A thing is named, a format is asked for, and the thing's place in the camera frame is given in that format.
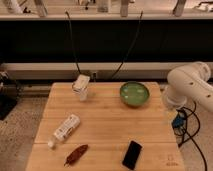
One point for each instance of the black smartphone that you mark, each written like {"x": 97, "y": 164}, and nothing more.
{"x": 131, "y": 155}

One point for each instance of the brown dried chili pepper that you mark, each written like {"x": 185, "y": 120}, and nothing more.
{"x": 74, "y": 156}

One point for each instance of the white camera on clear stand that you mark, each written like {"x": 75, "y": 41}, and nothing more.
{"x": 80, "y": 87}

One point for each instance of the blue connector box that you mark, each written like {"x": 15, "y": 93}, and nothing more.
{"x": 178, "y": 121}

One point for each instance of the white plastic bottle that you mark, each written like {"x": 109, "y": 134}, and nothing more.
{"x": 64, "y": 130}

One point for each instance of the green ceramic bowl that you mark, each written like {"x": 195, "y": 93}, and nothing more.
{"x": 134, "y": 94}

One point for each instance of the dark equipment at left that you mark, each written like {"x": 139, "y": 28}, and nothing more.
{"x": 9, "y": 93}

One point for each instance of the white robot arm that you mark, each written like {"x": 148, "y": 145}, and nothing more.
{"x": 189, "y": 81}

